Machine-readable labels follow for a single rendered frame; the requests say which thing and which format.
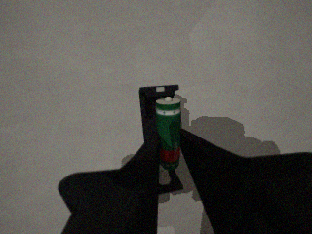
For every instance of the green battery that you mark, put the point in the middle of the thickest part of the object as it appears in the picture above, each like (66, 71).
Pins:
(168, 121)

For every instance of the black battery holder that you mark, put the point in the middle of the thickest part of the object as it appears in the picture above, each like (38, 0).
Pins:
(168, 180)

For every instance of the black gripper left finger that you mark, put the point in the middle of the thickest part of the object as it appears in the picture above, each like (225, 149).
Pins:
(136, 182)

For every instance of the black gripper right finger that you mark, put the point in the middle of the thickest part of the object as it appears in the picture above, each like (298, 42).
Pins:
(224, 179)

